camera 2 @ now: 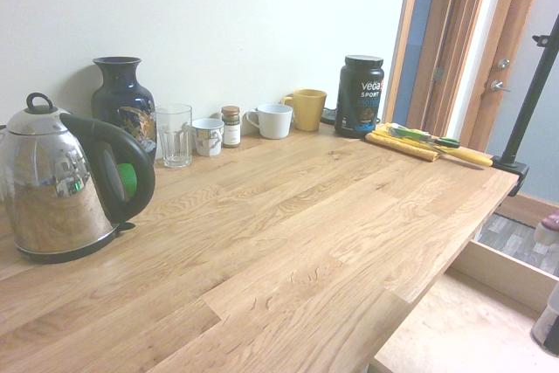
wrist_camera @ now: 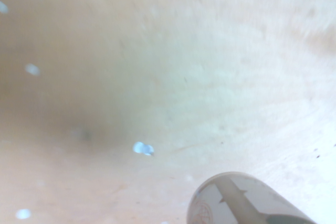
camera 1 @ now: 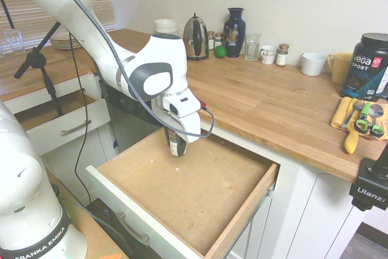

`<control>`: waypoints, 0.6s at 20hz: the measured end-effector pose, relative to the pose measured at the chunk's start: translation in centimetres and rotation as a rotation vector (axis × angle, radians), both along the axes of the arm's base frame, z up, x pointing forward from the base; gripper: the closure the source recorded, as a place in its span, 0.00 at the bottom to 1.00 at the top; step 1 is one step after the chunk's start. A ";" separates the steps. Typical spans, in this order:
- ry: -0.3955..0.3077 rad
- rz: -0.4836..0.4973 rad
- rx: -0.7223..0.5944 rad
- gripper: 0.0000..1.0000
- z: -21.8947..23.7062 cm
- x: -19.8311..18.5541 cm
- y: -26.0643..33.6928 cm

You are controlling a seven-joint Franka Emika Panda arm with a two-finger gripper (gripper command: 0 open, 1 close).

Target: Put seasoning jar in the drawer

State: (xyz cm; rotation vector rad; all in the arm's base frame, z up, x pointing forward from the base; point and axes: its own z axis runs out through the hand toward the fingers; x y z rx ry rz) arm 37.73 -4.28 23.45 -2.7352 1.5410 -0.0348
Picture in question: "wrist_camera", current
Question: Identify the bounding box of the seasoning jar with copper lid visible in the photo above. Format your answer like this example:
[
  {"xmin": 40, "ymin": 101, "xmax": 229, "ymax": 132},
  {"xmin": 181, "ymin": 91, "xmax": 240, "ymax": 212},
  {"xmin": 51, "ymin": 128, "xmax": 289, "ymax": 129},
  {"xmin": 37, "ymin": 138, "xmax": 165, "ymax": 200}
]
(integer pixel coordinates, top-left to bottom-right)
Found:
[{"xmin": 186, "ymin": 171, "xmax": 320, "ymax": 224}]

